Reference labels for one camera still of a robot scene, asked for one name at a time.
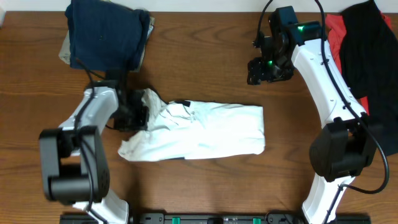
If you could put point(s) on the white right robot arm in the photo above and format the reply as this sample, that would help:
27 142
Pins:
345 145

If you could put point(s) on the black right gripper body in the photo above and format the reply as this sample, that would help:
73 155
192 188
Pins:
257 70

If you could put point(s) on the red and black garment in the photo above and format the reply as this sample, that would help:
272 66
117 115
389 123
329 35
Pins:
364 48

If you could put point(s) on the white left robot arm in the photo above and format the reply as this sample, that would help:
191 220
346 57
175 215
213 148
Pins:
74 167

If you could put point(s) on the white t-shirt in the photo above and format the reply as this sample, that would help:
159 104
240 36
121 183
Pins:
195 130

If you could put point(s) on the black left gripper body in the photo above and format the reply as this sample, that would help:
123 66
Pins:
137 113

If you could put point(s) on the folded beige garment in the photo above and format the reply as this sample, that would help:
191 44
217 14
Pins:
64 53

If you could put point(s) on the folded navy blue garment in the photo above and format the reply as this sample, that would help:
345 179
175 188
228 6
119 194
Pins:
106 36

